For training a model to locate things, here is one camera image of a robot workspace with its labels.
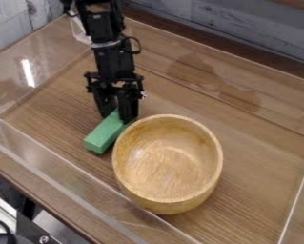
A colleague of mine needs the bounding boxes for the brown wooden bowl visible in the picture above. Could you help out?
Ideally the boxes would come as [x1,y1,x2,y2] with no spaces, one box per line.
[113,114,225,214]

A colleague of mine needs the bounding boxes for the clear acrylic tray walls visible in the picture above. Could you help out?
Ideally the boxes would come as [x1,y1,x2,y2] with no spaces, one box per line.
[0,18,304,244]

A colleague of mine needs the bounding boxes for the green rectangular block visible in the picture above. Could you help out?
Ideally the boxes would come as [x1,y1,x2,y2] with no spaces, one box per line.
[83,110,127,154]

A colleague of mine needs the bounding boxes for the black cable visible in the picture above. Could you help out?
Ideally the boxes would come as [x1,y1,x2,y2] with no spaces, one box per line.
[0,217,17,244]

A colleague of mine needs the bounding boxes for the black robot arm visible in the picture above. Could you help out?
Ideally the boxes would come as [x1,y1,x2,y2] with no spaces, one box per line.
[61,0,145,124]

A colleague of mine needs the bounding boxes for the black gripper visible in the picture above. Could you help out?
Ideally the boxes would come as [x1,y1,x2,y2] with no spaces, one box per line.
[86,35,145,124]

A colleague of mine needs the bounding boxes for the black metal frame bracket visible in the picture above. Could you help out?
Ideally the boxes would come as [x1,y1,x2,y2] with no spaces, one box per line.
[15,212,63,244]

